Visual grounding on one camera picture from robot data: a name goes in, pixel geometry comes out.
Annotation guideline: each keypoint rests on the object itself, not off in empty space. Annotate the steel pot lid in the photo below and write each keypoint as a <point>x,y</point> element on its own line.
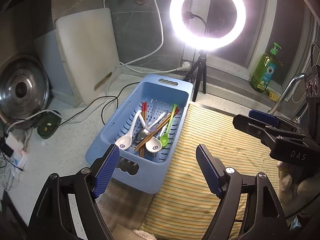
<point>24,91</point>

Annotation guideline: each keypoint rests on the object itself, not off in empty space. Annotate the white ceramic spoon blue emblem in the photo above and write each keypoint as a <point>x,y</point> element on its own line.
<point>125,141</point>

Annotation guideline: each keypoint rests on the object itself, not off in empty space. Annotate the green plastic spoon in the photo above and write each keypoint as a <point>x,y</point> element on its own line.
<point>164,139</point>

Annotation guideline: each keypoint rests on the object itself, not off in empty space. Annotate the yellow sponge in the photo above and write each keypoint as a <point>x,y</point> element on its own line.
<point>273,95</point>

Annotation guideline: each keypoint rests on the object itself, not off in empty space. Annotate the clear plastic spoon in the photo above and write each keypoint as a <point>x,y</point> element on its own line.
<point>159,118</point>

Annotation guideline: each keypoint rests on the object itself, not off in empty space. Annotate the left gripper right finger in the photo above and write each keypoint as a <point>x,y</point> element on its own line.
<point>212,169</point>

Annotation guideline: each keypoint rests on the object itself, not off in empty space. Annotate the green dish soap bottle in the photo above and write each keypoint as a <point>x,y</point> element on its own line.
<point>265,69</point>

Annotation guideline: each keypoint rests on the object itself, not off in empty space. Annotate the metal spoon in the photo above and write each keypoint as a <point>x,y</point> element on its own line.
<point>141,135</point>

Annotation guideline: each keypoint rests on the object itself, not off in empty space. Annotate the blue plastic drainer basket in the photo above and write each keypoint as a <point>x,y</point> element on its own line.
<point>161,93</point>

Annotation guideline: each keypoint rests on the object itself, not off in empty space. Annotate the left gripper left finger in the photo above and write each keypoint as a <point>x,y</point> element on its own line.
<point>102,170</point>

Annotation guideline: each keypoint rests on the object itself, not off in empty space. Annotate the chrome faucet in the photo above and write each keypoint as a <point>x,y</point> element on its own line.
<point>286,92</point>

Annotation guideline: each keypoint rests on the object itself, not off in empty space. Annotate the striped yellow green cloth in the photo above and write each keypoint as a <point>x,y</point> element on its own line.
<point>184,206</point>

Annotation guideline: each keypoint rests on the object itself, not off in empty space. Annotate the dark green dish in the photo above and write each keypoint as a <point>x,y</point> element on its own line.
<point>48,124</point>

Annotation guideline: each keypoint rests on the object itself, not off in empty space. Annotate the black tripod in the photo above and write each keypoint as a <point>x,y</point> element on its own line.
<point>201,67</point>

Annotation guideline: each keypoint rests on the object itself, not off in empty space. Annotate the white power adapter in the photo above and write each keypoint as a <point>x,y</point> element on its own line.
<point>13,148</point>

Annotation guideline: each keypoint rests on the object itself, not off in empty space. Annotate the ring light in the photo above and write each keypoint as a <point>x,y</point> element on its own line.
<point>225,18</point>

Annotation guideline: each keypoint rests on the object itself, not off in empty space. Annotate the metal fork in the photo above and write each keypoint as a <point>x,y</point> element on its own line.
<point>163,128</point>

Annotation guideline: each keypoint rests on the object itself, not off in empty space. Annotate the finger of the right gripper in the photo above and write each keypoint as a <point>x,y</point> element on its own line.
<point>255,128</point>
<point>275,121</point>

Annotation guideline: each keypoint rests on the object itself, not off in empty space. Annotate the gloved right hand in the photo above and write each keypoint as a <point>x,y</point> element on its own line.
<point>301,197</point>

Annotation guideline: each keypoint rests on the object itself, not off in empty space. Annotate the white cutting board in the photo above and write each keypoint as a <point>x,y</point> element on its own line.
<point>80,56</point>

